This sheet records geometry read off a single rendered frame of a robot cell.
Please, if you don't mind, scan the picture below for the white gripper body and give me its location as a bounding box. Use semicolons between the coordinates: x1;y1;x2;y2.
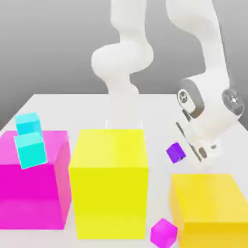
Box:
174;121;210;172

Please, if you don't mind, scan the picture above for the small purple cube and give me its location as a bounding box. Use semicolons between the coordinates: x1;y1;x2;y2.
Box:
166;142;187;164

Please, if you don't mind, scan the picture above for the small magenta cube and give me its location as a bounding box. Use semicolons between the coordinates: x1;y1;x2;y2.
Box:
150;217;178;248

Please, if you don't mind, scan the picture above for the small cyan cube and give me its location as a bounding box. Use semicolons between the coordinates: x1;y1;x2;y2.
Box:
15;112;43;136
14;132;48;170

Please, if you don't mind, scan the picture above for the large orange box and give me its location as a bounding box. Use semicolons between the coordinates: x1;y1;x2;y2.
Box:
169;173;248;248

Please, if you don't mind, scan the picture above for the large yellow box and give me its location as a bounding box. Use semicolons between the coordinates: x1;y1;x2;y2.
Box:
68;128;150;240

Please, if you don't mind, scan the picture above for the large magenta box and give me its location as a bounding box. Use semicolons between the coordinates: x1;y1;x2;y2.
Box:
0;130;73;231

